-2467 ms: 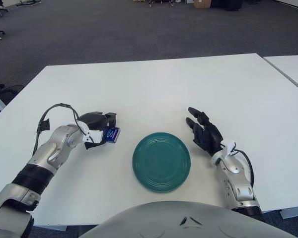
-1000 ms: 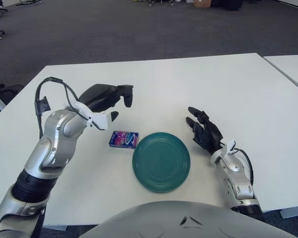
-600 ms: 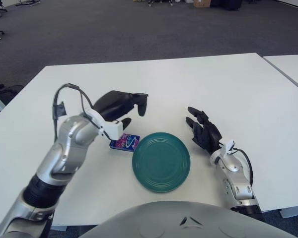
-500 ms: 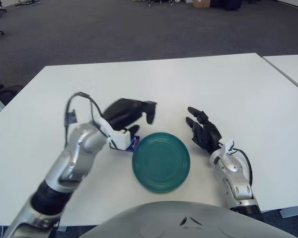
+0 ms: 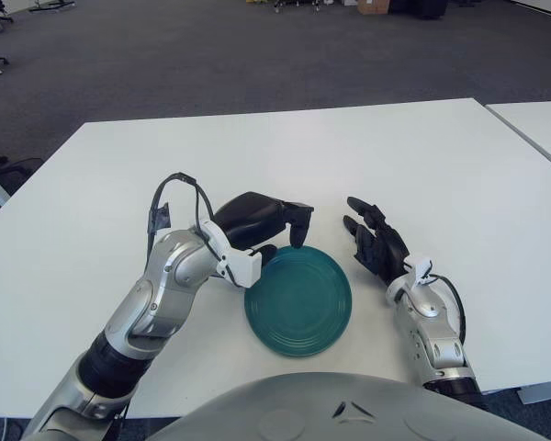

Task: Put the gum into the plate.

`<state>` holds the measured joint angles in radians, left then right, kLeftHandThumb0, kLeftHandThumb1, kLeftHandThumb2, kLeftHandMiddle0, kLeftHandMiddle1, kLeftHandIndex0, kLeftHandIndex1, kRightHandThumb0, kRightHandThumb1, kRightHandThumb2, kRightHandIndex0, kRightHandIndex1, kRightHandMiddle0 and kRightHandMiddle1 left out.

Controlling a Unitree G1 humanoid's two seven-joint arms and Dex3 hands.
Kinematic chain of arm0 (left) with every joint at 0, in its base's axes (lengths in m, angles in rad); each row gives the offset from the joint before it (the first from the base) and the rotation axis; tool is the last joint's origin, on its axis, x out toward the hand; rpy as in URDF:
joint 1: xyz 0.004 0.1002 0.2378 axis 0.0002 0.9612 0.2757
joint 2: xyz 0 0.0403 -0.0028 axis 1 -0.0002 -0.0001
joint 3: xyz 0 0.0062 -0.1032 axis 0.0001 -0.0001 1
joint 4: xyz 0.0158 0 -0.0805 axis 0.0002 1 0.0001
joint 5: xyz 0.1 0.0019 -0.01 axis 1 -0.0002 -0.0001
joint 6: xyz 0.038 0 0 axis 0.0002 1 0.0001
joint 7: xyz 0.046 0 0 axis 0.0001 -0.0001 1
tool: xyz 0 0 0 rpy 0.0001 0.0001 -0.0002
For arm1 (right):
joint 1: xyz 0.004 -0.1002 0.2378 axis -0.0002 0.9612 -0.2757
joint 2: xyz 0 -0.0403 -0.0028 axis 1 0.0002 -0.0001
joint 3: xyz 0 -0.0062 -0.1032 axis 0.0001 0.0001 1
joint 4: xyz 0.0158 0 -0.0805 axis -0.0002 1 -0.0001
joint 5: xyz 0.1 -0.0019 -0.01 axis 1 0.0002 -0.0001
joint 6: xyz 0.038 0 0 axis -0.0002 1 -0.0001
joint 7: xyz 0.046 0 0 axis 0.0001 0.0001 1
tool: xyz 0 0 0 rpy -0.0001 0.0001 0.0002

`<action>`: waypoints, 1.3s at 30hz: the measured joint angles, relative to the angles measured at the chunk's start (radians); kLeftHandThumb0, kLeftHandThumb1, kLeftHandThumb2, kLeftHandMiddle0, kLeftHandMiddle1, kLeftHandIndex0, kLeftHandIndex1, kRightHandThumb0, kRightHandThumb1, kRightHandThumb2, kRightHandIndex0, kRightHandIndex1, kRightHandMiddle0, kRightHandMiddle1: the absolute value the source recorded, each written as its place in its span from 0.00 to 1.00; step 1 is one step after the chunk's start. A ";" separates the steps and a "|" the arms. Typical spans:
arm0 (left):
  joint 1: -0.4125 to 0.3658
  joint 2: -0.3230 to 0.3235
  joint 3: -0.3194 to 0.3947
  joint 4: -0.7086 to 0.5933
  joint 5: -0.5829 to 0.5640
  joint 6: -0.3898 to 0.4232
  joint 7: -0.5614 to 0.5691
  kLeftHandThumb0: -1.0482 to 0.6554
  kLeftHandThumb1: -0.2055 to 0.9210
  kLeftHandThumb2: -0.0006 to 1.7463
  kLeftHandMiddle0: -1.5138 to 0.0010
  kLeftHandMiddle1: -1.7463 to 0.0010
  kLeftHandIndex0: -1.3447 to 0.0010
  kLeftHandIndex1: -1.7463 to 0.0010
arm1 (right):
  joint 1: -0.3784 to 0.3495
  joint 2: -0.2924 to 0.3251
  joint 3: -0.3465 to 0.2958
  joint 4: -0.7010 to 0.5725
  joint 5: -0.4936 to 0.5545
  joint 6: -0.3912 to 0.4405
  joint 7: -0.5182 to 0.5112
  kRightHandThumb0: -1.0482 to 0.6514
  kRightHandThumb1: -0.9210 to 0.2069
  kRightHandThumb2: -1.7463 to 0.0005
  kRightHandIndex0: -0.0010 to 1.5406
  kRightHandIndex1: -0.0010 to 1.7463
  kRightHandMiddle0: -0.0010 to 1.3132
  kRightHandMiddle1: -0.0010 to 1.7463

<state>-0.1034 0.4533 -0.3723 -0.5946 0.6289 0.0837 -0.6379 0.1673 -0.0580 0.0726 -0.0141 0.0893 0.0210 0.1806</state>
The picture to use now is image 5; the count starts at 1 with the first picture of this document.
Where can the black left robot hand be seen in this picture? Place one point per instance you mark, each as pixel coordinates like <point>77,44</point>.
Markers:
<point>250,216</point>

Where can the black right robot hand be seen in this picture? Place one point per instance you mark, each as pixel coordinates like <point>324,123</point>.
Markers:
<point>385,250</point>

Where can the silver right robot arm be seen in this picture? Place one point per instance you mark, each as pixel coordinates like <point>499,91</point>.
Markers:
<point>436,340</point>

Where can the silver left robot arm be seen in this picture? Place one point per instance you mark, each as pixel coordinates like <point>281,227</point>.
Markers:
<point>174,271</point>

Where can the round green plate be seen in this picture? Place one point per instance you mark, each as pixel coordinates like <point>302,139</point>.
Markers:
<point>298,303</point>

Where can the grey robot torso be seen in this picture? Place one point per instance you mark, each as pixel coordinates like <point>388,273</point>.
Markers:
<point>303,413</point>

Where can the white table foot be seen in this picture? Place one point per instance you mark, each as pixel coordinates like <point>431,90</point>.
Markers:
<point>543,395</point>

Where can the wheeled metal cart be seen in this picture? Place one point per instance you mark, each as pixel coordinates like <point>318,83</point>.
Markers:
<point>303,3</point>

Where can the brown cardboard box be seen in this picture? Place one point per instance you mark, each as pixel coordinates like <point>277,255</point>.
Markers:
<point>373,5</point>

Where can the black cabinet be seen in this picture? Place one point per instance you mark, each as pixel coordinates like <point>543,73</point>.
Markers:
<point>418,8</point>

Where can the black floor stand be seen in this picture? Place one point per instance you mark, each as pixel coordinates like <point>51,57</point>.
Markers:
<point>50,6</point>

